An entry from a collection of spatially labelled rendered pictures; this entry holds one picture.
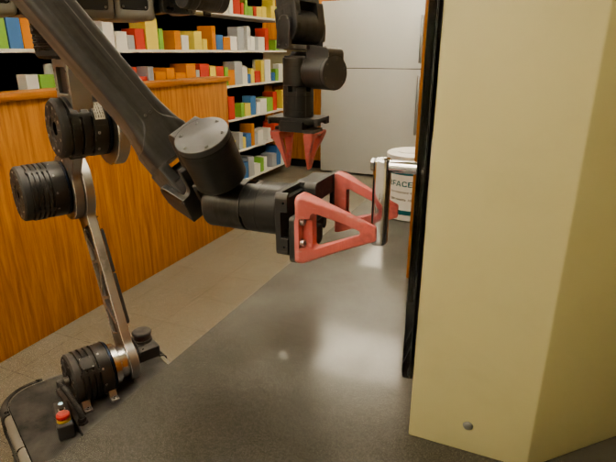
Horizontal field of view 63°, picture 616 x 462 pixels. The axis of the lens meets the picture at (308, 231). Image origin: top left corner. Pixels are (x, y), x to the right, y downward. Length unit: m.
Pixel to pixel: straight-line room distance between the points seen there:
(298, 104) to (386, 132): 4.62
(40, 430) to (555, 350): 1.55
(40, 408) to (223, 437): 1.38
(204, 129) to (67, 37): 0.19
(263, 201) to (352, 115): 5.12
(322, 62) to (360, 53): 4.69
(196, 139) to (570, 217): 0.34
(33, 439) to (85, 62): 1.33
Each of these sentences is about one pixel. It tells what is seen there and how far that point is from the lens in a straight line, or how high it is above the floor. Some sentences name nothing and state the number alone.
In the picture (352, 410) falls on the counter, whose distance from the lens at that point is 0.58.
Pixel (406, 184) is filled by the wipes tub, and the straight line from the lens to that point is 1.14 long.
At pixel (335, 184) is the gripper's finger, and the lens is 0.56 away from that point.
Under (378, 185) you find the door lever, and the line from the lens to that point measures 0.49.
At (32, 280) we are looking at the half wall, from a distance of 2.67.
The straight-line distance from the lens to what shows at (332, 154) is 5.77.
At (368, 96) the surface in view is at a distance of 5.56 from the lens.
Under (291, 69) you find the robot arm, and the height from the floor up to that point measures 1.27.
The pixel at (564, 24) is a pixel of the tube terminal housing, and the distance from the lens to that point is 0.42.
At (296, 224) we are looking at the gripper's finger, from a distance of 0.47.
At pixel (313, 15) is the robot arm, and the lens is 0.96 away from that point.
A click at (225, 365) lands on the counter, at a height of 0.94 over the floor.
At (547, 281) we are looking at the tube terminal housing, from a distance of 0.45.
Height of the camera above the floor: 1.30
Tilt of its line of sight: 20 degrees down
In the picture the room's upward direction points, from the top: straight up
